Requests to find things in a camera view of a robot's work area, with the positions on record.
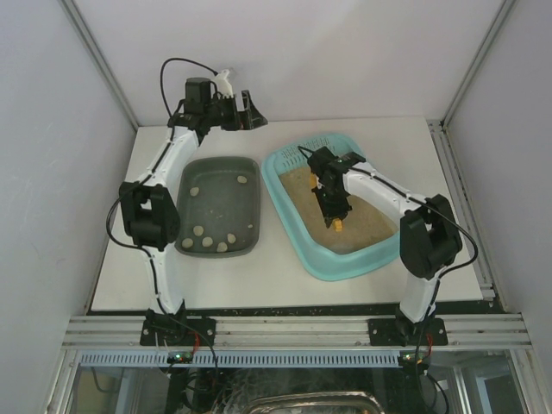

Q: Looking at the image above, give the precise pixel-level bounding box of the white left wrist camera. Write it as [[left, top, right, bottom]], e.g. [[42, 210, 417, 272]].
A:
[[213, 69, 235, 98]]

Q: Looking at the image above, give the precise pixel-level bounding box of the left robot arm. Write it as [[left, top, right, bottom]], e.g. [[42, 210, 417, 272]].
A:
[[113, 72, 268, 335]]

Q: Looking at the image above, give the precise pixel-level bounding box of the orange litter scoop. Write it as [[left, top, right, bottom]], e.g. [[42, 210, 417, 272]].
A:
[[310, 172, 343, 232]]

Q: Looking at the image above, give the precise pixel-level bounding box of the blue slotted cable duct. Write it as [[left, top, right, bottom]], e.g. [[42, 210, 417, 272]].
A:
[[79, 349, 401, 368]]

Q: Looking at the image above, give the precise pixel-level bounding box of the black right camera cable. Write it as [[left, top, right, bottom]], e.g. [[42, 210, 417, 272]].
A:
[[297, 145, 479, 346]]

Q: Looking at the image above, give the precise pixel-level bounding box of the black camera cable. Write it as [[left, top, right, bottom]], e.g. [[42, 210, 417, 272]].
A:
[[105, 58, 221, 251], [297, 145, 479, 346]]

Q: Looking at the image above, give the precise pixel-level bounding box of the teal litter box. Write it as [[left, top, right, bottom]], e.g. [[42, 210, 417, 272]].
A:
[[261, 133, 399, 281]]

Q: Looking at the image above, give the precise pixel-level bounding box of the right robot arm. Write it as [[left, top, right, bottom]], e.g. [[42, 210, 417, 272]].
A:
[[298, 146, 462, 342]]

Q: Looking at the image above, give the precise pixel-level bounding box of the black left camera cable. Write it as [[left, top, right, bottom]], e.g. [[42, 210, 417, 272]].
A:
[[105, 58, 221, 251]]

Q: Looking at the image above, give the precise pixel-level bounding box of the beige cat litter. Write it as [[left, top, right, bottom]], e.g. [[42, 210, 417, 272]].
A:
[[279, 166, 398, 254]]

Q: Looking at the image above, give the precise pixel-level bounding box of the dark grey plastic tray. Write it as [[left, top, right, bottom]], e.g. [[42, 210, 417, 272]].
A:
[[175, 156, 260, 259]]

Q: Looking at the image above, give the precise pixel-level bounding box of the metal bowl below table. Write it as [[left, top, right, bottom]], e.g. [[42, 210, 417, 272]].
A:
[[241, 391, 385, 413]]

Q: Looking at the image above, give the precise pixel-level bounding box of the aluminium mounting rail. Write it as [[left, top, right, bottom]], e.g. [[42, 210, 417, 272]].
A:
[[62, 314, 532, 351]]

